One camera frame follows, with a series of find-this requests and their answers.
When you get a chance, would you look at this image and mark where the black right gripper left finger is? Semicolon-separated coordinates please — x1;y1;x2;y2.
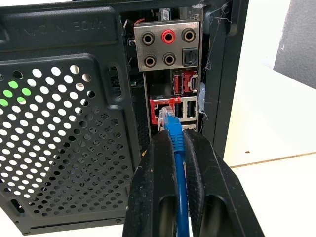
122;130;179;237

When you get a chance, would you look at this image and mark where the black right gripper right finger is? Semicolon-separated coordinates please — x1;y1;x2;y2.
182;129;265;237

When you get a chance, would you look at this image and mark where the blue ethernet cable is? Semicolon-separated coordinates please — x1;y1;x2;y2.
158;104;191;237

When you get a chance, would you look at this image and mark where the black computer tower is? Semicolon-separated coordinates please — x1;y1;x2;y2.
0;0;250;236

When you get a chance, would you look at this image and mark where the silver audio jack panel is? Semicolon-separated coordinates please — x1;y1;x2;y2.
133;20;200;72

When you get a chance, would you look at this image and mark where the grey panel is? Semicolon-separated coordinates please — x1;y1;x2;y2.
273;0;316;88

